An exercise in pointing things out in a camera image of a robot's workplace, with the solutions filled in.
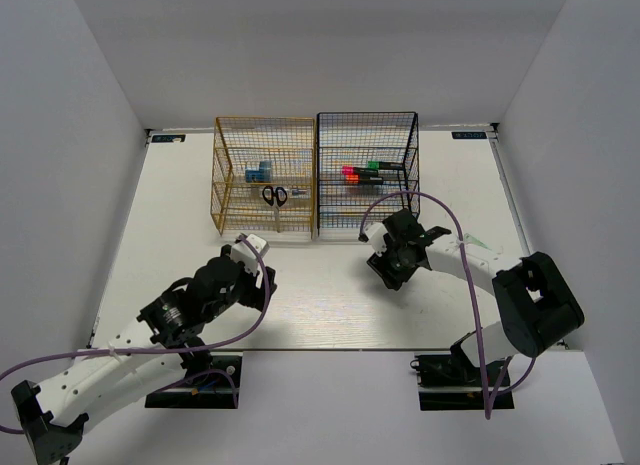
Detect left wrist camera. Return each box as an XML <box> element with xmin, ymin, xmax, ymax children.
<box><xmin>230</xmin><ymin>234</ymin><xmax>270</xmax><ymax>277</ymax></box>

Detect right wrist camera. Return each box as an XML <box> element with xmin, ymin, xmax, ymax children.
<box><xmin>359</xmin><ymin>222</ymin><xmax>392</xmax><ymax>257</ymax></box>

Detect black handled scissors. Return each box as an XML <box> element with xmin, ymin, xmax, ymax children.
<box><xmin>262</xmin><ymin>185</ymin><xmax>288</xmax><ymax>233</ymax></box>

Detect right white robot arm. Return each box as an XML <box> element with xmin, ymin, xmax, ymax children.
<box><xmin>359</xmin><ymin>209</ymin><xmax>585</xmax><ymax>384</ymax></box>

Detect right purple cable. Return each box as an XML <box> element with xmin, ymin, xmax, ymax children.
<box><xmin>358</xmin><ymin>190</ymin><xmax>537</xmax><ymax>420</ymax></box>

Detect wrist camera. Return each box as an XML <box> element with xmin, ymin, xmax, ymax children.
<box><xmin>230</xmin><ymin>234</ymin><xmax>270</xmax><ymax>277</ymax></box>
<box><xmin>359</xmin><ymin>222</ymin><xmax>392</xmax><ymax>257</ymax></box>

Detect pink highlighter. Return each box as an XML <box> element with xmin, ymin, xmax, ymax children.
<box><xmin>342</xmin><ymin>166</ymin><xmax>378</xmax><ymax>177</ymax></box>

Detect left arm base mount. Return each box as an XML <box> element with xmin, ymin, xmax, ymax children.
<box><xmin>144</xmin><ymin>353</ymin><xmax>243</xmax><ymax>410</ymax></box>

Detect right table label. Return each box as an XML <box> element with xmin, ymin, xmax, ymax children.
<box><xmin>451</xmin><ymin>131</ymin><xmax>487</xmax><ymax>140</ymax></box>

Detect blue tape dispenser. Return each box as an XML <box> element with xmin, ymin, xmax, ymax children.
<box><xmin>245</xmin><ymin>160</ymin><xmax>272</xmax><ymax>183</ymax></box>

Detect table label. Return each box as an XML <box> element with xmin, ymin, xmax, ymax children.
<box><xmin>151</xmin><ymin>134</ymin><xmax>186</xmax><ymax>143</ymax></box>
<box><xmin>451</xmin><ymin>131</ymin><xmax>487</xmax><ymax>140</ymax></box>

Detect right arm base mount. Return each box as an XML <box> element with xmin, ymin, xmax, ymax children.
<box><xmin>410</xmin><ymin>354</ymin><xmax>484</xmax><ymax>412</ymax></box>

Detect black wire shelf rack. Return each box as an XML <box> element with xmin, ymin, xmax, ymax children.
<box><xmin>316</xmin><ymin>111</ymin><xmax>420</xmax><ymax>232</ymax></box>

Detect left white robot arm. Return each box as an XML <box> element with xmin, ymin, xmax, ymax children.
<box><xmin>11</xmin><ymin>252</ymin><xmax>277</xmax><ymax>464</ymax></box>

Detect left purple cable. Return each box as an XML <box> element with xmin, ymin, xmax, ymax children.
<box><xmin>0</xmin><ymin>237</ymin><xmax>276</xmax><ymax>434</ymax></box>

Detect left table label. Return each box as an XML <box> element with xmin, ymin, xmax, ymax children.
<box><xmin>151</xmin><ymin>134</ymin><xmax>186</xmax><ymax>143</ymax></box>

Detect gold wire shelf rack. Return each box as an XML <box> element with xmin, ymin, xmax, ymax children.
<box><xmin>210</xmin><ymin>116</ymin><xmax>316</xmax><ymax>236</ymax></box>

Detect green highlighter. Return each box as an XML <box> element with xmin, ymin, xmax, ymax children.
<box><xmin>367</xmin><ymin>161</ymin><xmax>404</xmax><ymax>170</ymax></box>

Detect purple cable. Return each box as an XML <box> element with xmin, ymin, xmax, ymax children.
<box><xmin>358</xmin><ymin>190</ymin><xmax>537</xmax><ymax>420</ymax></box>
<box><xmin>0</xmin><ymin>237</ymin><xmax>276</xmax><ymax>434</ymax></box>

